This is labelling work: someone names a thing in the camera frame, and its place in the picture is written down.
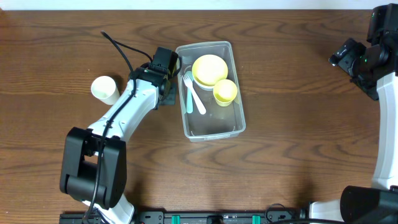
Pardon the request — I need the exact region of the white plastic fork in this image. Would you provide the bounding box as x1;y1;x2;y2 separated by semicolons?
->
182;71;206;115

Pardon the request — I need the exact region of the mint green plastic spoon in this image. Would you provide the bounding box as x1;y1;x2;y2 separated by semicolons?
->
185;71;193;114

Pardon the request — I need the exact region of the white plastic bowl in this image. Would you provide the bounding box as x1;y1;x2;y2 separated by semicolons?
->
193;78;214;91

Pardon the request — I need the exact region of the yellow plastic bowl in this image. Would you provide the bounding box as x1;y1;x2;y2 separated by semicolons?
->
192;55;228;86

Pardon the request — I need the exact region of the yellow plastic cup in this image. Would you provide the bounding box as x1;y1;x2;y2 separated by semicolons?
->
213;79;238;107

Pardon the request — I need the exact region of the white plastic cup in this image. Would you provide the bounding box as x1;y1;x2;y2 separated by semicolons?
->
90;76;120;105

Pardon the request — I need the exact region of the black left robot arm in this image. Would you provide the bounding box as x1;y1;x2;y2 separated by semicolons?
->
59;47;182;223

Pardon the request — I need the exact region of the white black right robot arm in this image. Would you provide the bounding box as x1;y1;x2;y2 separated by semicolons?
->
299;3;397;223

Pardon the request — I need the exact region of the clear plastic container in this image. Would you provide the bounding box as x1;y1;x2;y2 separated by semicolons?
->
176;41;246;142

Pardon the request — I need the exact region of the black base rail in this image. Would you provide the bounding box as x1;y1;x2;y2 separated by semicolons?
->
58;208;308;224

